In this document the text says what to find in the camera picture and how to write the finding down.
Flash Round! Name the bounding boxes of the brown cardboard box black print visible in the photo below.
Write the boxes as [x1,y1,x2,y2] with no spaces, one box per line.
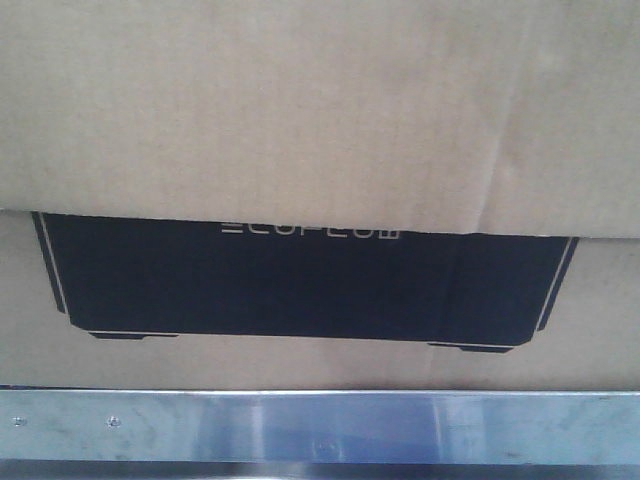
[1,1,639,390]

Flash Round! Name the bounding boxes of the metal shelf rail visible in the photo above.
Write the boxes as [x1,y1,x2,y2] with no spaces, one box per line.
[1,388,639,479]

